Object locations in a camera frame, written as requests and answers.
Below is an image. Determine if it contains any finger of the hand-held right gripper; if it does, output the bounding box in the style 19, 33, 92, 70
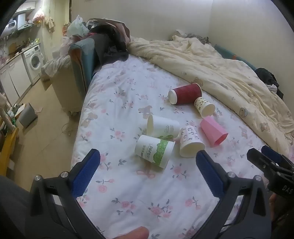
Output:
261, 145, 294, 169
247, 148, 277, 176

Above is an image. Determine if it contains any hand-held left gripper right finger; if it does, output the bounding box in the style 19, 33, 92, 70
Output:
195, 149, 273, 239

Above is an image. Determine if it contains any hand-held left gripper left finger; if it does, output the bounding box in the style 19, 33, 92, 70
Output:
29, 148, 106, 239

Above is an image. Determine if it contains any white cup with green label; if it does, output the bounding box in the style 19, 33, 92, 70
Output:
135, 135, 176, 170

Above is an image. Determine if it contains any white cup with bear print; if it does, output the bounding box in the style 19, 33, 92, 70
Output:
179, 126, 206, 158

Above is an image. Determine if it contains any pink cup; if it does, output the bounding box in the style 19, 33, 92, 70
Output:
200, 115, 229, 147

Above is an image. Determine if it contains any plain white paper cup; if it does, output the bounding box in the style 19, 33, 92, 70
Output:
146, 114, 180, 139

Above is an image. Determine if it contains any small cream patterned cup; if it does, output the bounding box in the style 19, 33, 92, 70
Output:
194, 97, 215, 117

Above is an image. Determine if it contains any red ribbed cup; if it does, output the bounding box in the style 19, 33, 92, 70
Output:
168, 83, 203, 106

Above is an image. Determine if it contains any person's left hand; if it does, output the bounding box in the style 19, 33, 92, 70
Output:
114, 226, 150, 239

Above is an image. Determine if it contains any striped cloth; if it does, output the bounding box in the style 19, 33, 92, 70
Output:
265, 84, 280, 94

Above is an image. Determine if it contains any black clothing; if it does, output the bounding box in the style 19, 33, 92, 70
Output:
255, 67, 286, 100

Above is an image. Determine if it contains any grey bin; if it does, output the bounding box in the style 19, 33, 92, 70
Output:
18, 103, 38, 128

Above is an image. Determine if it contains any yellow stool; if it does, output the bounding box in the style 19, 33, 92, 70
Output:
0, 125, 20, 171

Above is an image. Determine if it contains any cream bear print duvet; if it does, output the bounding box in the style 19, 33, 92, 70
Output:
127, 29, 294, 162

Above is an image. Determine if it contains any teal pillow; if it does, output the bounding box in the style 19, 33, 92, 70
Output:
214, 44, 257, 71

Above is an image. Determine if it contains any blue-grey headboard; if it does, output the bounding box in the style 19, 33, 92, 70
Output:
68, 38, 97, 93

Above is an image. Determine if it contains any white kitchen cabinet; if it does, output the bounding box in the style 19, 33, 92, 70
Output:
0, 54, 33, 102

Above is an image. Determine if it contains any white washing machine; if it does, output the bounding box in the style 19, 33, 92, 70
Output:
22, 43, 45, 86

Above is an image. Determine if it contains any pile of dark clothes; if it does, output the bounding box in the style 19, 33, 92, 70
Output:
88, 19, 132, 67

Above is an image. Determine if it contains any grey patterned cloth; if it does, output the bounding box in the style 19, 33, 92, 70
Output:
171, 29, 211, 44

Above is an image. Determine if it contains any white plastic bag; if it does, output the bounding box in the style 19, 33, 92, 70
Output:
66, 15, 89, 38

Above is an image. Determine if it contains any beige hanging cloth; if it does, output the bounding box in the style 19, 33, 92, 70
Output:
45, 16, 56, 33

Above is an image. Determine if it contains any pink plastic bag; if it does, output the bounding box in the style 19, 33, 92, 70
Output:
33, 10, 46, 25

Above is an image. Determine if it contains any white water heater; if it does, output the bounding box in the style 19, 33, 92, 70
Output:
5, 13, 26, 33

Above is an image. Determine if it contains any floor cable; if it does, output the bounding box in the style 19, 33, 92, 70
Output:
61, 123, 80, 138

